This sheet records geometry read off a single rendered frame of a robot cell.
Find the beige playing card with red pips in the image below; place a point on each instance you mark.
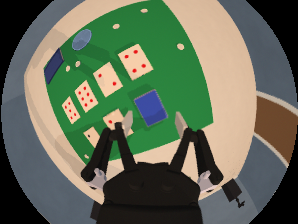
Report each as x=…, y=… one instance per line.
x=115, y=117
x=135, y=61
x=107, y=79
x=86, y=96
x=70, y=110

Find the green felt playing mat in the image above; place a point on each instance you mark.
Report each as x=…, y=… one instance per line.
x=177, y=76

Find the beige card with black dots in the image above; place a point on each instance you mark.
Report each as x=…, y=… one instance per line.
x=92, y=135

